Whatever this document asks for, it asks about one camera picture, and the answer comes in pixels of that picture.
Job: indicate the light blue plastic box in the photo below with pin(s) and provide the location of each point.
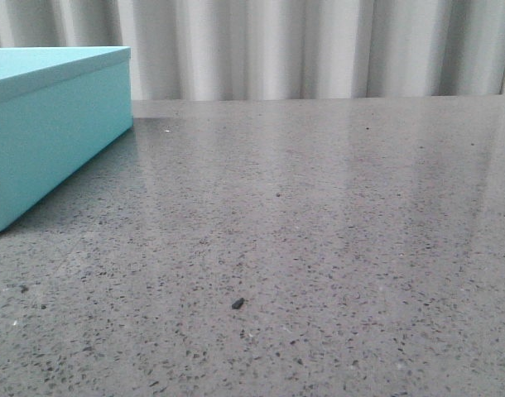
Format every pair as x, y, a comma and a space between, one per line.
59, 107

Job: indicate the small black debris piece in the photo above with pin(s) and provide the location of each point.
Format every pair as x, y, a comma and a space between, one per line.
238, 303

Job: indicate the grey pleated curtain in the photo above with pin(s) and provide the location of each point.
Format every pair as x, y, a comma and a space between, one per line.
221, 50

